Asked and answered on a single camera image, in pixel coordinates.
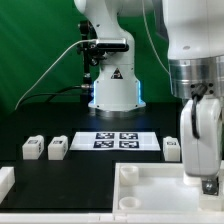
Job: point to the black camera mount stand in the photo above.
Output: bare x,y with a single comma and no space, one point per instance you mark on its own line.
91,57

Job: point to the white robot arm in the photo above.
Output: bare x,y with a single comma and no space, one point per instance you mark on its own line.
195,31

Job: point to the white square table top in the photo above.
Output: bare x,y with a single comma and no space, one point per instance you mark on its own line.
145,188

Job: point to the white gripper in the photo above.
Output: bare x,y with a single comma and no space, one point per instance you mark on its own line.
202,157

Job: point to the white sheet with AprilTags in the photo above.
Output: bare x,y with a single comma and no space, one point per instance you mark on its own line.
131,141

